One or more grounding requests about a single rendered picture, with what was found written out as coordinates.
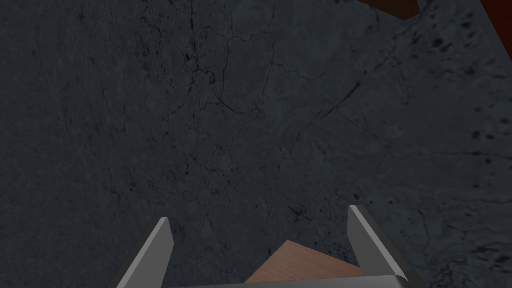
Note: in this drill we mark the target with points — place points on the dark brown flat object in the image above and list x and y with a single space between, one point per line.
394 8

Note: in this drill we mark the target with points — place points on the light brown wooden block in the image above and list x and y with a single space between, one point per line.
300 264

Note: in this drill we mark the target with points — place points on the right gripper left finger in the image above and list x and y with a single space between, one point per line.
150 256

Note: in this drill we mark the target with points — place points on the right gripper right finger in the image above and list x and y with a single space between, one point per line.
370 246

